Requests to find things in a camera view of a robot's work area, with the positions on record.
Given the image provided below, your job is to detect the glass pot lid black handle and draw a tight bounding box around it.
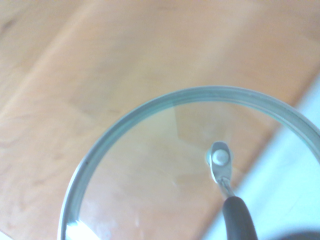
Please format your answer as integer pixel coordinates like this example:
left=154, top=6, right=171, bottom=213
left=57, top=85, right=320, bottom=240

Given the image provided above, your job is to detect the white electric stove top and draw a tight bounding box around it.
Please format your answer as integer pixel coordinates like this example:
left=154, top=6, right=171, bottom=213
left=203, top=74, right=320, bottom=240

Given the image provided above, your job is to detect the wooden countertop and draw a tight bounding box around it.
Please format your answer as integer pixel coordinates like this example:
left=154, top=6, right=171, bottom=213
left=0, top=0, right=320, bottom=240

